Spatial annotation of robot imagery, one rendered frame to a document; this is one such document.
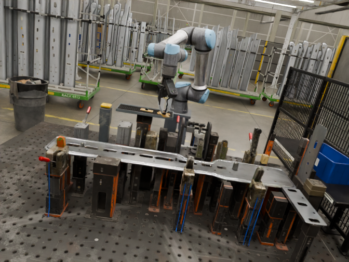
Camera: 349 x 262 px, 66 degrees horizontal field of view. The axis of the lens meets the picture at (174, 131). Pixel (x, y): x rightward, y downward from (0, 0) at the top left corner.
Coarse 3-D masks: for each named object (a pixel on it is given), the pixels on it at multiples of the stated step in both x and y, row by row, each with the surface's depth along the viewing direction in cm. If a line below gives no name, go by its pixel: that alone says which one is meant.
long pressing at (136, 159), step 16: (48, 144) 145; (96, 144) 153; (112, 144) 156; (128, 160) 142; (144, 160) 145; (160, 160) 148; (224, 160) 161; (224, 176) 143; (240, 176) 146; (272, 176) 152
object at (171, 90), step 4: (168, 80) 139; (172, 80) 141; (168, 84) 137; (172, 84) 138; (168, 88) 135; (172, 88) 136; (168, 92) 135; (172, 92) 134; (176, 92) 135; (172, 96) 135; (176, 96) 136
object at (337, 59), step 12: (348, 48) 341; (336, 60) 364; (348, 60) 335; (336, 72) 360; (348, 72) 330; (336, 84) 355; (324, 96) 378; (336, 96) 349; (348, 96) 321; (324, 108) 374; (336, 108) 344; (324, 120) 368; (336, 120) 339; (348, 120) 312; (348, 132) 310
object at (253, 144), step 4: (256, 128) 160; (260, 128) 161; (256, 132) 162; (260, 132) 158; (252, 136) 163; (256, 136) 162; (252, 140) 162; (256, 140) 163; (252, 144) 162; (256, 144) 163; (252, 148) 164; (256, 148) 163
